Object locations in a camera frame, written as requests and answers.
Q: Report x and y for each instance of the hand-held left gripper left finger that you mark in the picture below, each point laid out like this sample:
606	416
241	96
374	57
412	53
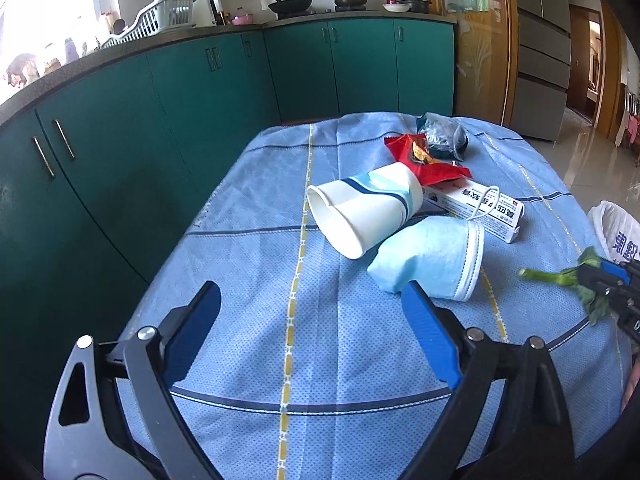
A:
192	330

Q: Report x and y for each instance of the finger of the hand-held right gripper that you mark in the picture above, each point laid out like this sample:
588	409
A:
614	271
600	287

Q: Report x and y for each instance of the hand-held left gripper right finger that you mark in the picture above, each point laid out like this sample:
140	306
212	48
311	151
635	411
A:
430	335

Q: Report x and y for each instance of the bin with white plastic liner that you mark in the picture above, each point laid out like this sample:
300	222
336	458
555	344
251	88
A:
615	230

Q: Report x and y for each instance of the green vegetable leaf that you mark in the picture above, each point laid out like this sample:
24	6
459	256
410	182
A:
550	276

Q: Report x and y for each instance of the blue face mask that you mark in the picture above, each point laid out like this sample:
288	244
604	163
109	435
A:
425	255

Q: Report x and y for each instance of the blue checked tablecloth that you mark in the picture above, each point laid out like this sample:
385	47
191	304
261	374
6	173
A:
300	360

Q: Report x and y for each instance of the white toothpaste box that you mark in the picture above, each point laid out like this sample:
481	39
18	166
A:
495	210

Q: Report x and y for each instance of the white paper cup blue pattern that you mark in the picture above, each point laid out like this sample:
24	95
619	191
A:
360	210

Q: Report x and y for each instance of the wooden dining chairs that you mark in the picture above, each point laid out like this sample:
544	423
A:
630	120

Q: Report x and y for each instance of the red snack packet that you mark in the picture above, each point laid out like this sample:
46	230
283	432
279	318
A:
425	157

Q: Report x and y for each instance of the silver grey plastic bag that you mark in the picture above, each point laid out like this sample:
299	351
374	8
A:
440	132

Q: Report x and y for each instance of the brown wooden room door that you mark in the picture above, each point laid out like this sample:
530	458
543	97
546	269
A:
580	60

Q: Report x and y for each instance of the grey refrigerator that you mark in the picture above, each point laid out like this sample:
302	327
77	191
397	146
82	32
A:
542	60

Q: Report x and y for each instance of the wood framed glass door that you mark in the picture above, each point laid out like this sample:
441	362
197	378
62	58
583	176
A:
475	60

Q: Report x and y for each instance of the dark kitchen countertop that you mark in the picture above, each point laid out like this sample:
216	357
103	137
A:
150	40

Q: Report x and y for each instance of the white dish rack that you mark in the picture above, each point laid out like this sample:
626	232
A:
150	22

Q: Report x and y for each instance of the pink bowl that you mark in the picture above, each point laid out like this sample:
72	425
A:
241	20

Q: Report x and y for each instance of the white kitchen appliance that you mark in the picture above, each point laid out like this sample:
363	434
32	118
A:
200	7

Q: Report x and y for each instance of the white bowl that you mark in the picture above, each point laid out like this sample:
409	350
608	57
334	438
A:
396	8

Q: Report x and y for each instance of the black lidded pot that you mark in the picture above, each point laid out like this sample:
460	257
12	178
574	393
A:
417	5

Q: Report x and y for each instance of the black wok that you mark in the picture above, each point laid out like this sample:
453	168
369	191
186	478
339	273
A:
290	6

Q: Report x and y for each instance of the gas stove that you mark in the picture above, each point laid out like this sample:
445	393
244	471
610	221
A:
325	11

